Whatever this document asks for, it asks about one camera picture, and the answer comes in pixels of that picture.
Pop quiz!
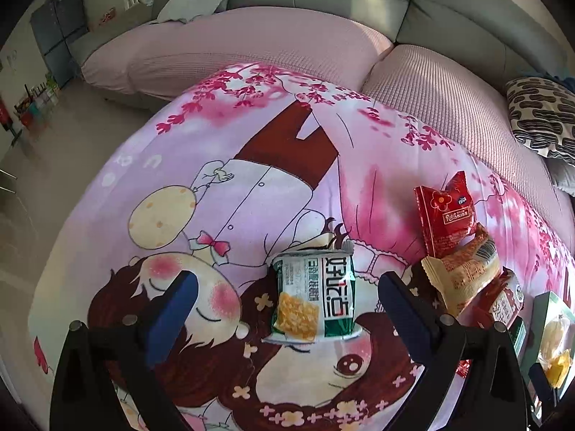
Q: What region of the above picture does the dark red snack packet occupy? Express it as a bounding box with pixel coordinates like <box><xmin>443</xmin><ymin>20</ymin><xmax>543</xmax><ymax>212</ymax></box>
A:
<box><xmin>469</xmin><ymin>267</ymin><xmax>525</xmax><ymax>330</ymax></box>

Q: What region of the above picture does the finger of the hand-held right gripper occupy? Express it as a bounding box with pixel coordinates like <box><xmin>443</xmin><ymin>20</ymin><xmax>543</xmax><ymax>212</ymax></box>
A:
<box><xmin>528</xmin><ymin>361</ymin><xmax>560</xmax><ymax>407</ymax></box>

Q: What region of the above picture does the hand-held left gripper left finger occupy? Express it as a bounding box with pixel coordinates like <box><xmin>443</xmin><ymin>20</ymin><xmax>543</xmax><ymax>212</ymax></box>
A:
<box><xmin>49</xmin><ymin>270</ymin><xmax>201</xmax><ymax>431</ymax></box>

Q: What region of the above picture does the pink sofa cover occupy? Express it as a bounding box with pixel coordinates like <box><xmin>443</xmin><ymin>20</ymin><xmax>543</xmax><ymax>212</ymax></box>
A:
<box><xmin>81</xmin><ymin>6</ymin><xmax>575</xmax><ymax>252</ymax></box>

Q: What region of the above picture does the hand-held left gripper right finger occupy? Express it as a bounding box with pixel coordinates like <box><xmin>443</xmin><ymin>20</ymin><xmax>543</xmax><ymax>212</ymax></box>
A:
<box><xmin>377</xmin><ymin>272</ymin><xmax>533</xmax><ymax>431</ymax></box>

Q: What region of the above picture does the red flower-print snack packet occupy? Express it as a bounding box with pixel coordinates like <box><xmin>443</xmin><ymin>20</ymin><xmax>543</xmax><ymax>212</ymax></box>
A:
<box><xmin>413</xmin><ymin>171</ymin><xmax>479</xmax><ymax>256</ymax></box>

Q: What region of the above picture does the black white patterned pillow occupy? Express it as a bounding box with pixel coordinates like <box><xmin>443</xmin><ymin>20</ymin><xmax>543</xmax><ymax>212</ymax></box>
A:
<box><xmin>505</xmin><ymin>76</ymin><xmax>575</xmax><ymax>159</ymax></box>

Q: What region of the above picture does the grey pillow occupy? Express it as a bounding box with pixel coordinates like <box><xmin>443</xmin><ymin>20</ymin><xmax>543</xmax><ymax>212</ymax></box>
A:
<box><xmin>546</xmin><ymin>157</ymin><xmax>575</xmax><ymax>196</ymax></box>

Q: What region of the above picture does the red and cream snack packet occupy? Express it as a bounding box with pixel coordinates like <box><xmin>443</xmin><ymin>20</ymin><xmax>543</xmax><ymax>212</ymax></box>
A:
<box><xmin>421</xmin><ymin>222</ymin><xmax>501</xmax><ymax>317</ymax></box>

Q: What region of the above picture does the teal cardboard tray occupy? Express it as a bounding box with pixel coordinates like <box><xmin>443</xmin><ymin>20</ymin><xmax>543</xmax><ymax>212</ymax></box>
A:
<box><xmin>519</xmin><ymin>291</ymin><xmax>575</xmax><ymax>418</ymax></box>

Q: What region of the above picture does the grey cabinet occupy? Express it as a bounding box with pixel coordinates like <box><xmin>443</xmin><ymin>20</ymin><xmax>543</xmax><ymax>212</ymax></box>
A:
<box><xmin>29</xmin><ymin>0</ymin><xmax>91</xmax><ymax>88</ymax></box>

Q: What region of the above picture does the green white cracker packet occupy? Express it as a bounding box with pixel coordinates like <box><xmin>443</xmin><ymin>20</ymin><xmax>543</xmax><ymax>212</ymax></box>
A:
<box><xmin>262</xmin><ymin>240</ymin><xmax>362</xmax><ymax>344</ymax></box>

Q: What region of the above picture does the pink printed blanket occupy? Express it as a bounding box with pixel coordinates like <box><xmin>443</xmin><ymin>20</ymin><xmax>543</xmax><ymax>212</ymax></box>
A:
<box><xmin>27</xmin><ymin>64</ymin><xmax>575</xmax><ymax>431</ymax></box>

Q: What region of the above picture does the colourful toy shelf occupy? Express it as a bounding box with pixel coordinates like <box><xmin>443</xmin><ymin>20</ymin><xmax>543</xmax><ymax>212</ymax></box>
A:
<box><xmin>13</xmin><ymin>83</ymin><xmax>61</xmax><ymax>129</ymax></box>

